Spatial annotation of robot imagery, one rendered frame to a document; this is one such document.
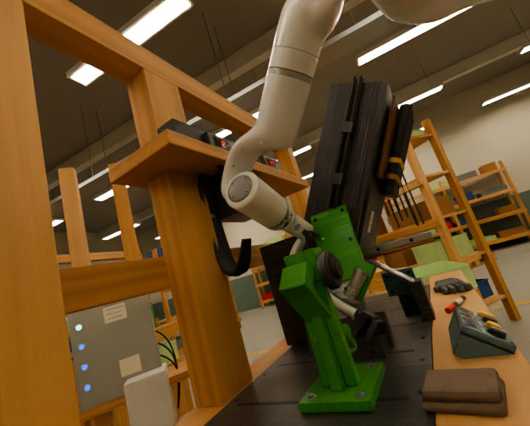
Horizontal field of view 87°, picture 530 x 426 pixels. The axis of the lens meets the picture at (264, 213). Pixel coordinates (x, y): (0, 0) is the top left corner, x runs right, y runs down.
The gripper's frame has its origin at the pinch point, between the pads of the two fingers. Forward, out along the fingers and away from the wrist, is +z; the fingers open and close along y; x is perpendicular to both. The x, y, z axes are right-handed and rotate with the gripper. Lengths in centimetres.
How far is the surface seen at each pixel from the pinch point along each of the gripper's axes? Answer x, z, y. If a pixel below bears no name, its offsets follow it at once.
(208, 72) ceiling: -154, 156, 410
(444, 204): -118, 271, 29
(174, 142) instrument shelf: -1.4, -37.1, 21.7
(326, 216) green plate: -7.8, 2.9, -1.7
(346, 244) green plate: -3.5, 3.4, -11.3
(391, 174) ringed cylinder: -32.2, 17.6, -5.8
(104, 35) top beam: -17, -53, 56
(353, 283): 4.4, 0.6, -19.3
